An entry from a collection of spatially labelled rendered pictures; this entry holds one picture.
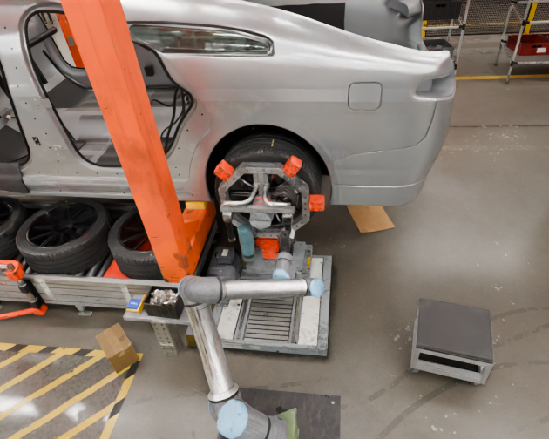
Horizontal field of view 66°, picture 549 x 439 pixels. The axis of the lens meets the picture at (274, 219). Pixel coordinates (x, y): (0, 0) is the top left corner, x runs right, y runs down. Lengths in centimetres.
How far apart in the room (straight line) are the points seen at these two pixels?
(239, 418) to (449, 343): 124
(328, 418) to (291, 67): 177
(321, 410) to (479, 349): 92
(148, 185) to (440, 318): 179
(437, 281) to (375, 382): 96
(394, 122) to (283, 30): 74
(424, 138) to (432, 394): 147
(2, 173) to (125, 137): 157
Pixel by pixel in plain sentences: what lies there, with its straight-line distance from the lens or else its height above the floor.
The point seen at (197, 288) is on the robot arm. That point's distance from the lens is 187.
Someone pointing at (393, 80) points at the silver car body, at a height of 155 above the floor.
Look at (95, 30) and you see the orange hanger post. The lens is 190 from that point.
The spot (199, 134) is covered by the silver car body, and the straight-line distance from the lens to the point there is 258.
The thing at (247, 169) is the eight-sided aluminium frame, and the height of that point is 111.
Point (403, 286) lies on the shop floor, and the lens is 325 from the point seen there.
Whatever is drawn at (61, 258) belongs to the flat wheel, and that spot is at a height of 45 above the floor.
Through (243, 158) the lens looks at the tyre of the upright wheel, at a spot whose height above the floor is 113.
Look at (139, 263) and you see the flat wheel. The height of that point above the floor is 47.
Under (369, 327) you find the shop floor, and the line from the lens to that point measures 299.
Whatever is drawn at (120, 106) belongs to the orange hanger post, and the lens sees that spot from 200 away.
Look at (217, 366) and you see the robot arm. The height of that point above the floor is 69.
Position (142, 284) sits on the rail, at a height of 39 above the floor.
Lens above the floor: 243
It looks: 40 degrees down
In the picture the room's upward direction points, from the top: 6 degrees counter-clockwise
